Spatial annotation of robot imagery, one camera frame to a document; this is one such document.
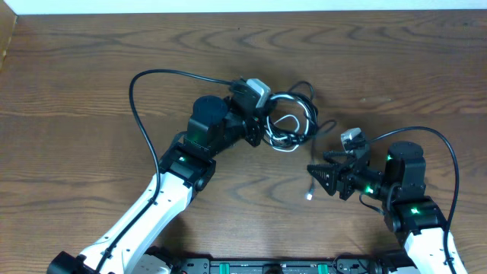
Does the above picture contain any left camera cable black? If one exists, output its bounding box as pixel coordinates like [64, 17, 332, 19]
[81, 69, 234, 273]

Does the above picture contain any right camera cable black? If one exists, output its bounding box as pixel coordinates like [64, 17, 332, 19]
[357, 126, 460, 274]

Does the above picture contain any white usb cable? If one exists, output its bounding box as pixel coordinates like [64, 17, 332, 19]
[264, 93, 311, 153]

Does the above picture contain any camera cable black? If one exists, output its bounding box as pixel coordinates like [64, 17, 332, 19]
[81, 69, 234, 273]
[357, 126, 460, 274]

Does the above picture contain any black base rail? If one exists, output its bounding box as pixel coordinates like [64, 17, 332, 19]
[172, 256, 385, 274]

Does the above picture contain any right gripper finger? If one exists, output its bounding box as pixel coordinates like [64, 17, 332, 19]
[307, 164, 339, 196]
[323, 151, 355, 164]

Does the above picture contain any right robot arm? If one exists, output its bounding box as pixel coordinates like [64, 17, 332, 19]
[307, 142, 466, 273]

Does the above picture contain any black usb cable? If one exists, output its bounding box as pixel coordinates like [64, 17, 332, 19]
[262, 80, 338, 202]

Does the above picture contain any cardboard box edge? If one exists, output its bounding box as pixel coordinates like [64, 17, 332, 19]
[0, 0, 18, 67]

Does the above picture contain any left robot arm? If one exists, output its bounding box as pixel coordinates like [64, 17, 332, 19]
[47, 95, 268, 274]

